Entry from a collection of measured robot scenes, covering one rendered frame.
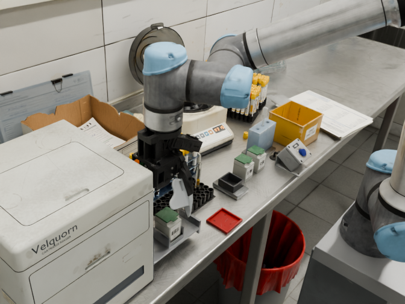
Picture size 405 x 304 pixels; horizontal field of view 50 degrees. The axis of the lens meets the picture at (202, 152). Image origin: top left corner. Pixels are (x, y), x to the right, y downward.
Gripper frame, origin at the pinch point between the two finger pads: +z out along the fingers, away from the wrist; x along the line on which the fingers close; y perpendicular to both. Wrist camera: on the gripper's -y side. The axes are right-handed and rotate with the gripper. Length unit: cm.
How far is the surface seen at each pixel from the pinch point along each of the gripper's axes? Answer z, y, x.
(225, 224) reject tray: 14.7, -16.2, 5.2
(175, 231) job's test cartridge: 7.9, -0.2, 2.4
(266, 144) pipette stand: 11, -52, -6
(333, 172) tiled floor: 102, -188, -25
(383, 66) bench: 15, -160, -7
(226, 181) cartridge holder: 13.5, -29.8, -4.9
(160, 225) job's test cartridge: 6.7, 1.9, -0.5
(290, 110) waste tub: 9, -74, -10
